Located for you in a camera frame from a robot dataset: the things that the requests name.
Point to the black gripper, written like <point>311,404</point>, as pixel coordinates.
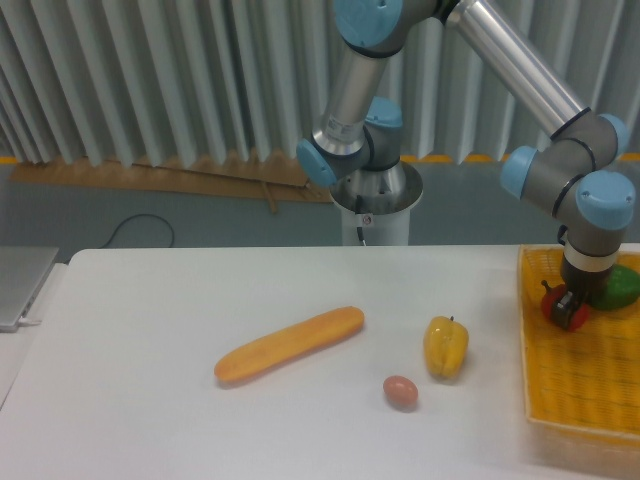
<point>583,283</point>

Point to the red bell pepper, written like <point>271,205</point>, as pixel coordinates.
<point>563,308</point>

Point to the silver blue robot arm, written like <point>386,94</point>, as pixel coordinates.
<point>359,133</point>

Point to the green bell pepper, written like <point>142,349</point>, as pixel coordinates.
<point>621,290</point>

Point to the yellow bell pepper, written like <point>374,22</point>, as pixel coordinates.
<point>445,344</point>

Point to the yellow woven basket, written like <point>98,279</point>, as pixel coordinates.
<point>584,382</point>

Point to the brown egg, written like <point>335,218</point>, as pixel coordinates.
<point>401,392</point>

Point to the long baguette bread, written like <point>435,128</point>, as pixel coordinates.
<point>280,347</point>

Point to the brown cardboard sheet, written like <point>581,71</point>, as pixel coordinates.
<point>275,180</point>

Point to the grey pleated curtain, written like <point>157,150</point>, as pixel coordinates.
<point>157,79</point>

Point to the silver laptop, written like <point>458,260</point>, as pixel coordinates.
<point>24,270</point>

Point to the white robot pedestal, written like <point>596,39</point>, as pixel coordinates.
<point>375,230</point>

